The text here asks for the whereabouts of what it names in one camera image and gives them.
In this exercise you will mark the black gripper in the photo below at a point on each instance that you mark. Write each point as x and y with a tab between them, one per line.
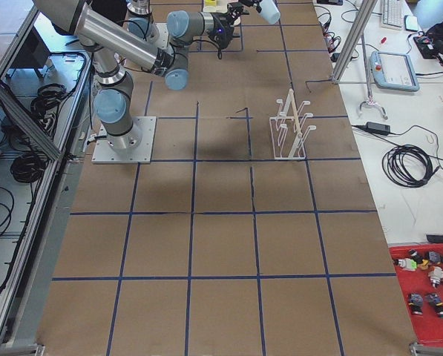
221	21

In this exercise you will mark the light blue plastic cup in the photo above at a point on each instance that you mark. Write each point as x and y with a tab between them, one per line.
269	11

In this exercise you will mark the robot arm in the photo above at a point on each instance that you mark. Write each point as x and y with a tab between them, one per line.
184	28
105	30

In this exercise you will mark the white keyboard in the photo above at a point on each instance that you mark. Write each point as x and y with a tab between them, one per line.
392	14

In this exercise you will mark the teach pendant tablet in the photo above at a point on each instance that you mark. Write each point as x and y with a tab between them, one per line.
393	71

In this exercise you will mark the black smartphone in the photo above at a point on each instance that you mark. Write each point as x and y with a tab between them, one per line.
411	23

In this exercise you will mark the black power adapter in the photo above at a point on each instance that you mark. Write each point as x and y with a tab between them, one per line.
378	128

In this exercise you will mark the red parts tray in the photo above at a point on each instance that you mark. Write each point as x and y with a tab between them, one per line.
419	269

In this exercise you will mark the white wire cup rack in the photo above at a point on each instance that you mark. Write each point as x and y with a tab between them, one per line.
289	130

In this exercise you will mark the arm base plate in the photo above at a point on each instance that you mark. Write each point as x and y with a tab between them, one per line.
134	147

